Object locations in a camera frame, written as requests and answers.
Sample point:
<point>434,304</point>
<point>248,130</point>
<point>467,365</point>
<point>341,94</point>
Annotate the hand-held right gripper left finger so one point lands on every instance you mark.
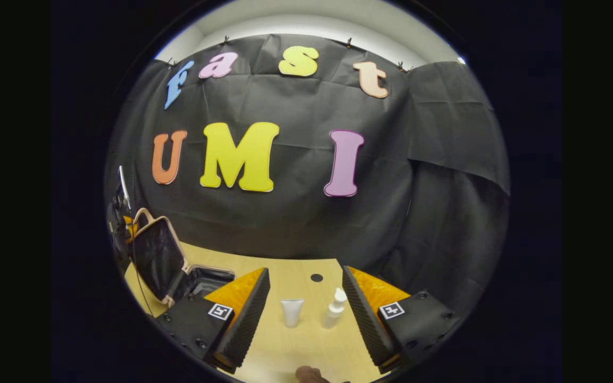
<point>245,324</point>

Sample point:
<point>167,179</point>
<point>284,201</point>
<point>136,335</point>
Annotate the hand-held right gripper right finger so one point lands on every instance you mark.
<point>367,319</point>

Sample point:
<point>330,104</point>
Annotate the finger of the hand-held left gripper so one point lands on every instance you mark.
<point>130,226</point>

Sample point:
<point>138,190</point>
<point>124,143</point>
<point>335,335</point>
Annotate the white pump bottle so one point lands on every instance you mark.
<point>333,311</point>

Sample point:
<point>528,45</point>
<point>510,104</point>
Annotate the small beige suitcase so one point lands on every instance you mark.
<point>155,260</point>

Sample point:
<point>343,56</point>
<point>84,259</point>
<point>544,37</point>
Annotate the white skin care tube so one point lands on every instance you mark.
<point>291,313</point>

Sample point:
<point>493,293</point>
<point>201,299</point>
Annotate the black backdrop cloth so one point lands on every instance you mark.
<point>296,223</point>

